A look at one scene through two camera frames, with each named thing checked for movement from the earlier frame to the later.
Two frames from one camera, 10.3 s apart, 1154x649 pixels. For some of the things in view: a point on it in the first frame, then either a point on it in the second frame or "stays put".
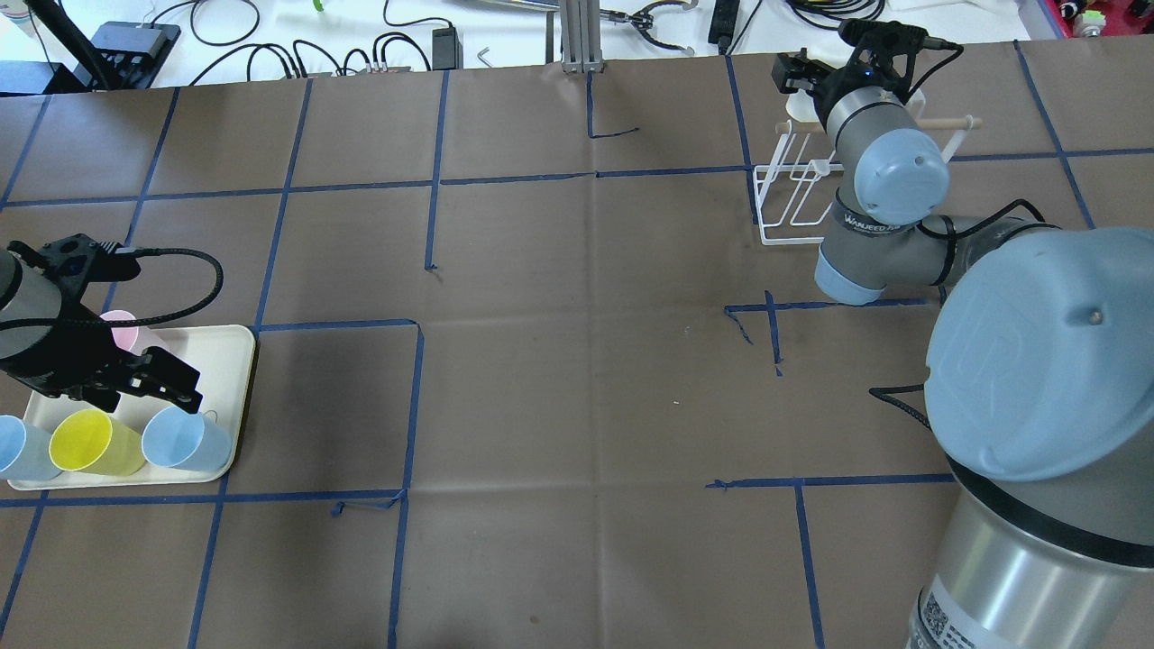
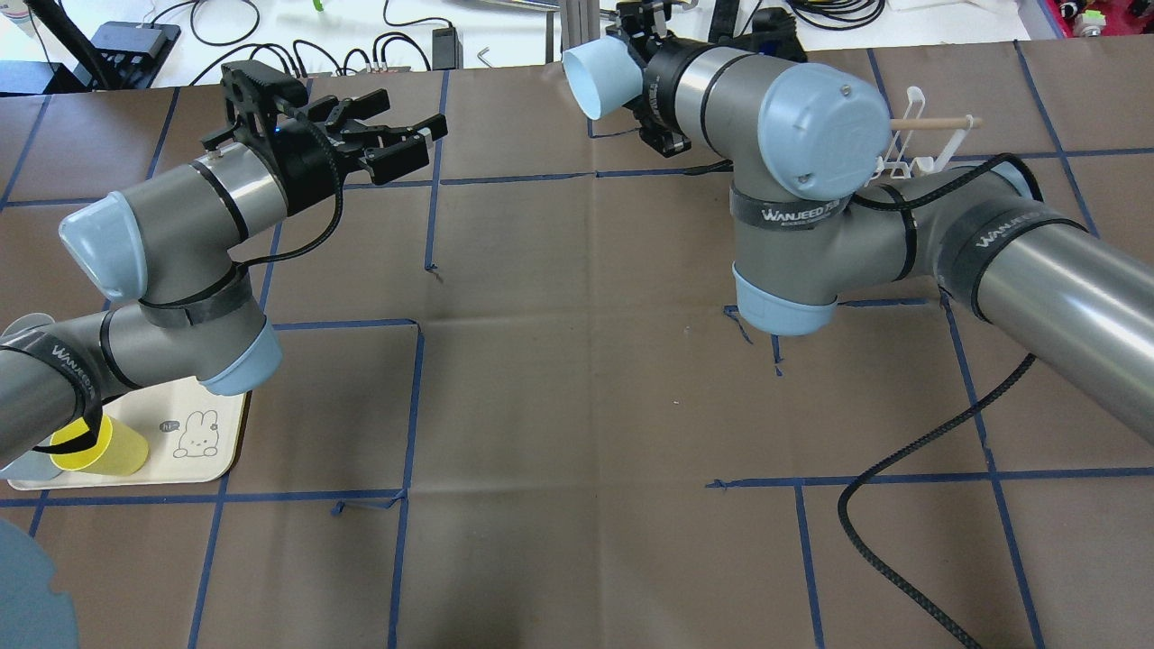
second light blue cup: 24,451 stays put
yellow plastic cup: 89,440 stays put
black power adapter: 447,52 stays put
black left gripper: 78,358 -> 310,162
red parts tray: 1121,21 stays put
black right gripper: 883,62 -> 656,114
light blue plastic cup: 180,438 -> 603,75
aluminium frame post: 581,39 stays put
